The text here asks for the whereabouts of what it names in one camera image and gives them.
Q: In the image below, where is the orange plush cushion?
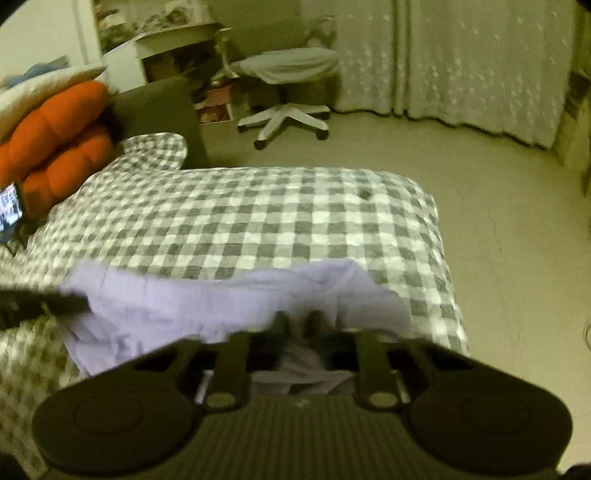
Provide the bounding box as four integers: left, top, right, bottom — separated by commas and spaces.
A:
1, 80, 114, 220

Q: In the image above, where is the dark blue phone tripod stand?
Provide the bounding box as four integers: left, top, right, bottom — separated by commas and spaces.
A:
1, 222, 32, 257

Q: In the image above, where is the cream throw pillow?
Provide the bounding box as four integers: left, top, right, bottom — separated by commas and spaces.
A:
0, 64, 106, 141

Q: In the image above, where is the lavender garment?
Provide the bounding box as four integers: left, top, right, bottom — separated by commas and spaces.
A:
58, 259, 414, 396

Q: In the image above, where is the white desk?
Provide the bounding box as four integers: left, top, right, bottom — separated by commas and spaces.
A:
102, 22, 221, 92

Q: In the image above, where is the smartphone showing video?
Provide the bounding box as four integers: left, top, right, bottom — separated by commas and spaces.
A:
0, 183, 24, 232

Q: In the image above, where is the white swivel office chair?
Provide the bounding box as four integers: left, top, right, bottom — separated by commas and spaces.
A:
215, 16, 339, 150

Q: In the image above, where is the pale patterned curtain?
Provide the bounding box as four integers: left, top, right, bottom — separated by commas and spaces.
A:
322, 0, 578, 150

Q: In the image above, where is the grey white checkered bedspread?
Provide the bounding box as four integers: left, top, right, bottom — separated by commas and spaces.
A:
0, 132, 470, 480

